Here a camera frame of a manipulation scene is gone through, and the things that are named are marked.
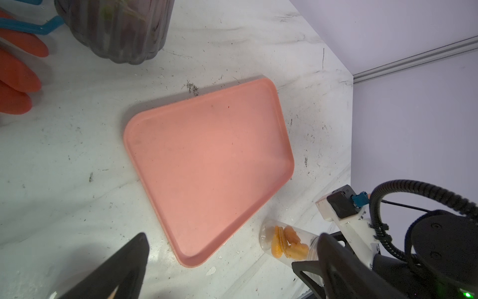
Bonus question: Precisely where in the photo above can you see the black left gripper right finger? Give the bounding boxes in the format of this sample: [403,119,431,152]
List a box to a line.
[317,234,405,299]

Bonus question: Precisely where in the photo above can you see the purple ribbed glass vase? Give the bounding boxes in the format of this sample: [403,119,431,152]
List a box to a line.
[54,0,174,65]

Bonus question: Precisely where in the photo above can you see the black corrugated cable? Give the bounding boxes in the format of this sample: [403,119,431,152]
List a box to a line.
[368,179,478,262]

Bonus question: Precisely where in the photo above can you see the red rubber glove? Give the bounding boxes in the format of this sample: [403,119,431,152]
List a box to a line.
[1,29,49,115]

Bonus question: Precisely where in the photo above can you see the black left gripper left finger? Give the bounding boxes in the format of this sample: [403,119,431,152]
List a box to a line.
[60,232,149,299]

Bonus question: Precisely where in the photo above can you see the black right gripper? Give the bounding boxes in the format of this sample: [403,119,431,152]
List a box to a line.
[292,232,447,299]

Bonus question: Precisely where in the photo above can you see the aluminium frame profile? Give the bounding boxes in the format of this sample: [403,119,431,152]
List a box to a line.
[354,36,478,84]

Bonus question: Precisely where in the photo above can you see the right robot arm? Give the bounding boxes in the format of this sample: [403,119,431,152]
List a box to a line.
[292,210,478,299]

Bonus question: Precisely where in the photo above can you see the orange cookies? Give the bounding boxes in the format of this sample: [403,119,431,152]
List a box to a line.
[271,225,309,261]

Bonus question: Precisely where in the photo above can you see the pink plastic tray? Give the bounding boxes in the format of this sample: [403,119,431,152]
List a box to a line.
[123,78,295,268]

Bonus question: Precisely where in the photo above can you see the clear plastic cookie jar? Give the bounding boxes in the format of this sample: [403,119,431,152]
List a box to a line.
[259,219,319,267]

